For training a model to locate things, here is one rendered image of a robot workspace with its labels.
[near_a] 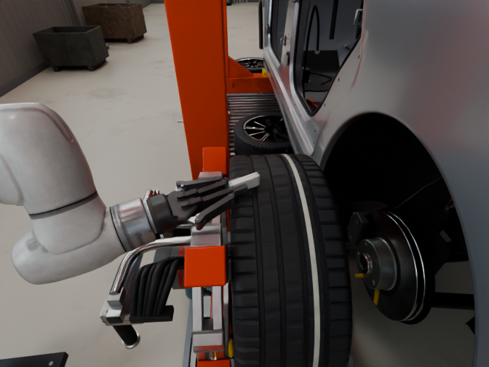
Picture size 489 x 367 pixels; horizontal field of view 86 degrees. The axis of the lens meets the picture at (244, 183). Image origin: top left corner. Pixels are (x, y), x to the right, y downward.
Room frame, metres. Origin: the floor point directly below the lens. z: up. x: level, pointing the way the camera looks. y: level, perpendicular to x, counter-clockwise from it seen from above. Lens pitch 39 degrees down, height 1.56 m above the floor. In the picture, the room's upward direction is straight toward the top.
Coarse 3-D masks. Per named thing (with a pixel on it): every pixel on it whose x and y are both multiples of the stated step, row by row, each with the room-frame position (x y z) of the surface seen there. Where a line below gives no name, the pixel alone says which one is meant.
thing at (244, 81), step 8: (232, 64) 2.83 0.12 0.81; (240, 64) 2.96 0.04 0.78; (232, 72) 2.83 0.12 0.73; (240, 72) 2.83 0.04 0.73; (248, 72) 2.88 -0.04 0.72; (264, 72) 2.84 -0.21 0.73; (232, 80) 2.81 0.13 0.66; (240, 80) 2.82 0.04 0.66; (248, 80) 2.82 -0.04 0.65; (256, 80) 2.83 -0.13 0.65; (264, 80) 2.83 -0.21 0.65; (232, 88) 2.81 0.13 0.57; (240, 88) 2.82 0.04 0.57; (248, 88) 2.82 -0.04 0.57; (256, 88) 2.83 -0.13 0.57; (264, 88) 2.83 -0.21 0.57; (272, 88) 2.84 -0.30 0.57
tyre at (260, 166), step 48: (288, 192) 0.44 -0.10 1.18; (240, 240) 0.33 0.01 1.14; (288, 240) 0.33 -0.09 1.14; (336, 240) 0.34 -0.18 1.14; (240, 288) 0.26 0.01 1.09; (288, 288) 0.26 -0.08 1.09; (336, 288) 0.26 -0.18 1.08; (240, 336) 0.21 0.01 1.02; (288, 336) 0.20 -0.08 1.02; (336, 336) 0.21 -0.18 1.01
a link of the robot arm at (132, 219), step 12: (120, 204) 0.35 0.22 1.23; (132, 204) 0.34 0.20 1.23; (144, 204) 0.36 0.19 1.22; (120, 216) 0.32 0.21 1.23; (132, 216) 0.32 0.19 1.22; (144, 216) 0.32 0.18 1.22; (120, 228) 0.30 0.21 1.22; (132, 228) 0.30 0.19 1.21; (144, 228) 0.31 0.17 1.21; (132, 240) 0.29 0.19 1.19; (144, 240) 0.30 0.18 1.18
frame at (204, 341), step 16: (208, 176) 0.57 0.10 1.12; (208, 224) 0.39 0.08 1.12; (224, 224) 0.71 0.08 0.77; (192, 240) 0.36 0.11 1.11; (208, 240) 0.36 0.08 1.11; (224, 240) 0.67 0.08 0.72; (192, 288) 0.29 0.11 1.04; (224, 288) 0.52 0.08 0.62; (224, 304) 0.46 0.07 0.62; (208, 320) 0.25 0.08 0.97; (224, 320) 0.41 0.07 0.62; (192, 336) 0.22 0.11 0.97; (208, 336) 0.22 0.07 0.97; (224, 336) 0.23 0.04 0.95; (208, 352) 0.24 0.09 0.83; (224, 352) 0.22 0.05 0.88
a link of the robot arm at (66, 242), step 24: (96, 192) 0.34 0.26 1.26; (48, 216) 0.28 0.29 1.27; (72, 216) 0.28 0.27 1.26; (96, 216) 0.30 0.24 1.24; (24, 240) 0.26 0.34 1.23; (48, 240) 0.26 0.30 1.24; (72, 240) 0.26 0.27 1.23; (96, 240) 0.27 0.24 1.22; (120, 240) 0.29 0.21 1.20; (24, 264) 0.23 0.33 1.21; (48, 264) 0.24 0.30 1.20; (72, 264) 0.24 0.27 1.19; (96, 264) 0.26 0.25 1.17
